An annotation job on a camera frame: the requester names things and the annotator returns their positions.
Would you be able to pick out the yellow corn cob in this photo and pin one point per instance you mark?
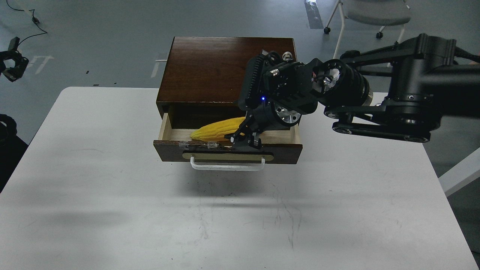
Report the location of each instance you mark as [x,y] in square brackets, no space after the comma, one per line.
[217,131]

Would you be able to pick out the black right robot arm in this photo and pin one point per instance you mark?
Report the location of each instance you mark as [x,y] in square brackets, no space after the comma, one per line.
[398,92]

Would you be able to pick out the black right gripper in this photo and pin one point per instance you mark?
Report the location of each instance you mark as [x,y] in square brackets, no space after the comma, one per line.
[268,116]

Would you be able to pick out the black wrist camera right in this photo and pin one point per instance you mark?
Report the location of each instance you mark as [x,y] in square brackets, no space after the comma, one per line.
[287,83]

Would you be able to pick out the grey office chair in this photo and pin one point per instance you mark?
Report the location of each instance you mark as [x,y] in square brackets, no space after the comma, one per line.
[372,12]

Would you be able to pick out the wooden drawer with white handle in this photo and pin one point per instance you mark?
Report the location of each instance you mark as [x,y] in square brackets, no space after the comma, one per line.
[175,145]

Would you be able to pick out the dark wooden cabinet case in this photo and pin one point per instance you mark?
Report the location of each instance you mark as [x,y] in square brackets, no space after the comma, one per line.
[203,77]

